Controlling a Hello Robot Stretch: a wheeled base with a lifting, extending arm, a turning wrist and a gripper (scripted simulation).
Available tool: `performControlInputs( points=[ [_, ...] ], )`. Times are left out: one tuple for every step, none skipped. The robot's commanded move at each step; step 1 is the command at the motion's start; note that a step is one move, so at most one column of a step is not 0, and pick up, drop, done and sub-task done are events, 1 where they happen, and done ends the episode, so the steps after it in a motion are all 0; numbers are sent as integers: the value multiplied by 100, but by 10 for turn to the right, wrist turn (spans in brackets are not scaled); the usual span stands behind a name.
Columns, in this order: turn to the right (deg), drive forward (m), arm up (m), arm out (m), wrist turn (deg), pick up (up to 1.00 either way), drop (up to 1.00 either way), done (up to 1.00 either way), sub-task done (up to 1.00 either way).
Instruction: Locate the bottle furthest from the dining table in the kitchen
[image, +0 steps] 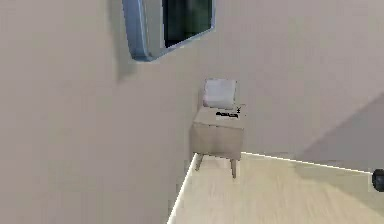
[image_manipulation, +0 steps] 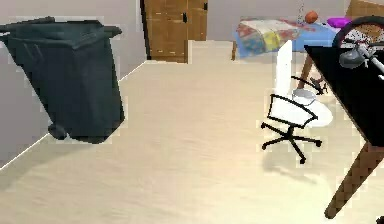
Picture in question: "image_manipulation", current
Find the brown wooden door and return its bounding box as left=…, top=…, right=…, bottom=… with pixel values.
left=143, top=0, right=209, bottom=64

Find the white office chair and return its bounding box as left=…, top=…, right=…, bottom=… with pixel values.
left=260, top=39, right=334, bottom=165

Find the bed with colourful quilt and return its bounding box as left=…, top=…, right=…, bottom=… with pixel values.
left=231, top=18, right=344, bottom=62

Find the dark grey wheeled bin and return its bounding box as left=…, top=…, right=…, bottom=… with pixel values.
left=0, top=15, right=126, bottom=145

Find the orange ball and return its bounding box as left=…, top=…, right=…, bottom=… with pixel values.
left=304, top=10, right=319, bottom=25

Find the black desk with wooden legs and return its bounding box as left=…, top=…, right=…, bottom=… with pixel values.
left=296, top=44, right=384, bottom=220

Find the purple pillow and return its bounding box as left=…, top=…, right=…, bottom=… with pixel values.
left=326, top=16, right=353, bottom=29

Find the grey desk lamp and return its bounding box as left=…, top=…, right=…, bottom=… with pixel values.
left=338, top=44, right=384, bottom=81

